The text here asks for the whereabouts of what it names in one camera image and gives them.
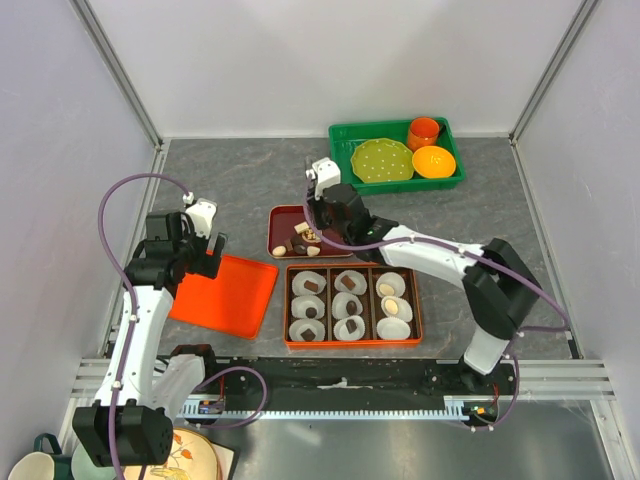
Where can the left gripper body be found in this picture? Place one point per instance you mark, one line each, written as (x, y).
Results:
(183, 250)

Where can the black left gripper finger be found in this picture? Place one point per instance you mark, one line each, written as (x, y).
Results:
(213, 259)
(197, 252)

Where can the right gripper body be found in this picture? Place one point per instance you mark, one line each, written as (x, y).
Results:
(322, 217)

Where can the orange box lid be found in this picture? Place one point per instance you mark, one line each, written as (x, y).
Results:
(233, 303)

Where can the dark red lacquer tray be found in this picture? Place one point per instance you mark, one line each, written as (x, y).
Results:
(287, 226)

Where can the brown bar chocolate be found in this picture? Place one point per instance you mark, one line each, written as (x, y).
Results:
(314, 287)

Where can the white oval chocolate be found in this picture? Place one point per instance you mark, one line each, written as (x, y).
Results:
(391, 307)
(386, 290)

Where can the dark brown square chocolate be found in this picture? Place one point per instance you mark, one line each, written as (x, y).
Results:
(352, 327)

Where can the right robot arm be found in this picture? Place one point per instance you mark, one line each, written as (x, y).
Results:
(499, 287)

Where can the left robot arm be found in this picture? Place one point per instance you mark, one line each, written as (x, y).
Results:
(130, 421)

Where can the white triangular chocolate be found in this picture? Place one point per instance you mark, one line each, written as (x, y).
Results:
(312, 251)

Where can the white round chocolate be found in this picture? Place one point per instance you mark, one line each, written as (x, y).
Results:
(279, 251)

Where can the orange chocolate box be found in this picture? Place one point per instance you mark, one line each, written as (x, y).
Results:
(371, 302)

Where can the yellow-green dotted plate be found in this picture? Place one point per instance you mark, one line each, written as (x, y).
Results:
(382, 160)

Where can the green plastic bin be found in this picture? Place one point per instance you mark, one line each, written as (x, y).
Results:
(344, 138)

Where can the white paper cup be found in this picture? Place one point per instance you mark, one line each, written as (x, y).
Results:
(339, 303)
(300, 303)
(357, 277)
(393, 279)
(298, 326)
(297, 284)
(340, 330)
(392, 329)
(405, 312)

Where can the orange bowl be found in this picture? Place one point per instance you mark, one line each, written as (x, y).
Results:
(434, 162)

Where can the orange cup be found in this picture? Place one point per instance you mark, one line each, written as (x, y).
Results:
(423, 131)

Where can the floral decorated plate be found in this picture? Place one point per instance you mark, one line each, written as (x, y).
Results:
(191, 457)

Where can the pale green bowl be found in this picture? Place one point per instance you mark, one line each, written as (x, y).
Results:
(83, 468)

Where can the dark green mug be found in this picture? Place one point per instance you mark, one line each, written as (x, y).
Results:
(49, 444)

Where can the white mug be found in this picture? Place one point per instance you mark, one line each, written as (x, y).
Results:
(33, 466)

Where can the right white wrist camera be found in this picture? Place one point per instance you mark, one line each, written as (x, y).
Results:
(322, 174)

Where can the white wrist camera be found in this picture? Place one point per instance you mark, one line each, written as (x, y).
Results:
(201, 212)
(322, 174)

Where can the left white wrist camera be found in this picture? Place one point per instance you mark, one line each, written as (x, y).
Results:
(201, 212)

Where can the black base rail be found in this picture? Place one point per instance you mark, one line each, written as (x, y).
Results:
(353, 385)

